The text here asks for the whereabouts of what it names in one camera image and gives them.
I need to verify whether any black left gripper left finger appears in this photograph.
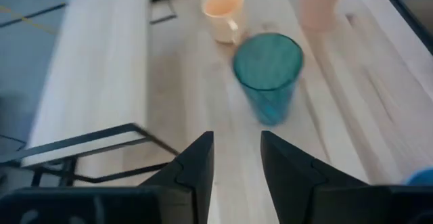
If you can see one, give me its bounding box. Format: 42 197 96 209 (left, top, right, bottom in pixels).
140 131 215 224

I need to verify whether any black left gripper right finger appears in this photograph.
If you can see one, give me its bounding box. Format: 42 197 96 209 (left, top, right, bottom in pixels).
260 130 371 224

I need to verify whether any teal faceted plastic tumbler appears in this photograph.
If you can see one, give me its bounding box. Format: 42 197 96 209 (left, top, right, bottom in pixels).
231 32 304 127

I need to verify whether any cream ceramic mug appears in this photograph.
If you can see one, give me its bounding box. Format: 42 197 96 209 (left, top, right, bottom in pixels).
200 0 247 45

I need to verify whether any peach tall plastic tumbler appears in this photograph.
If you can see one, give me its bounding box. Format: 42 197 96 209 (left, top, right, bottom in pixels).
299 0 346 32

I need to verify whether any wooden shelf with black frame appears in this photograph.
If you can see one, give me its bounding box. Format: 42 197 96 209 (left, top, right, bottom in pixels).
0 0 180 187

